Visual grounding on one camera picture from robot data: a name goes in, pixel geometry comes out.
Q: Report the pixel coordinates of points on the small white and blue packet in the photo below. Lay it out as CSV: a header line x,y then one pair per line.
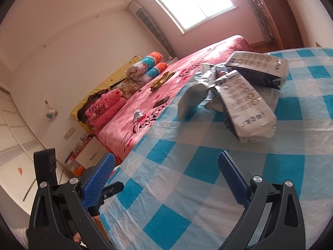
x,y
137,116

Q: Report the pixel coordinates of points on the pink bed cover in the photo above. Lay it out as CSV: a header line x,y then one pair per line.
x,y
161,78

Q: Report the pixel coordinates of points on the blue and orange bolster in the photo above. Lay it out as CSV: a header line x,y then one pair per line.
x,y
158,70
152,58

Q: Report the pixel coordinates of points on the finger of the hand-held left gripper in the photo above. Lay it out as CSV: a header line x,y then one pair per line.
x,y
45,166
114,188

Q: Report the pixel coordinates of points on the wall hanging ornament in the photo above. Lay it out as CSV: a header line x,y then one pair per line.
x,y
51,114

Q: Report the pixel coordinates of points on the blue checked tablecloth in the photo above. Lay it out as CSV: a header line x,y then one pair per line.
x,y
182,161

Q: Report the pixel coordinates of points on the gold satin cloth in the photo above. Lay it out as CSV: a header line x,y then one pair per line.
x,y
161,80

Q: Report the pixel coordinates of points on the rolled floral quilt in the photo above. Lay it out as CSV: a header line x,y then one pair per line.
x,y
138,70

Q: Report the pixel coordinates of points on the window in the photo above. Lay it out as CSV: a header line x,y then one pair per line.
x,y
192,2

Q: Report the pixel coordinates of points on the colourful folded quilts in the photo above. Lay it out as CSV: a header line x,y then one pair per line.
x,y
114,75

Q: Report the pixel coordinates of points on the floral pillow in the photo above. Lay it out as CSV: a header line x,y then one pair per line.
x,y
127,89

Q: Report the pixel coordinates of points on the grey printed snack packet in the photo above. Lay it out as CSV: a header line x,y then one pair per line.
x,y
255,62
247,109

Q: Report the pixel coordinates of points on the black phone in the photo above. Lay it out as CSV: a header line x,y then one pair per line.
x,y
161,101

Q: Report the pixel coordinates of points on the silver foil bag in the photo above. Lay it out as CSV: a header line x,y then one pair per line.
x,y
190,96

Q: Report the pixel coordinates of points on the orange cardboard box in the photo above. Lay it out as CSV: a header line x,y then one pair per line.
x,y
78,169

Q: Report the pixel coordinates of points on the dark cloth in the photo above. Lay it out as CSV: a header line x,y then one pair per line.
x,y
95,95

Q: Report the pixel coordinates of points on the checked grey curtain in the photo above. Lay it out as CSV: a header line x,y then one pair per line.
x,y
153,28
262,18

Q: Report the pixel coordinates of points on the folded pink blanket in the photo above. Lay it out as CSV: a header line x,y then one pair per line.
x,y
104,109

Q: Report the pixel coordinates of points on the wall socket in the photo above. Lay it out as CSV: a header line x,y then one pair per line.
x,y
69,133

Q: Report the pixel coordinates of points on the brown wooden cabinet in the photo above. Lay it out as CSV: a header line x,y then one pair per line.
x,y
273,13

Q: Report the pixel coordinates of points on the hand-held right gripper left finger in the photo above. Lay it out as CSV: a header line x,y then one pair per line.
x,y
100,179

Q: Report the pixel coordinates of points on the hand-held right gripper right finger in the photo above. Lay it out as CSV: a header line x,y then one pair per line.
x,y
232,179

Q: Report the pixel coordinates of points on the white nightstand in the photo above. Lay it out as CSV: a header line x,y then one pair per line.
x,y
87,156

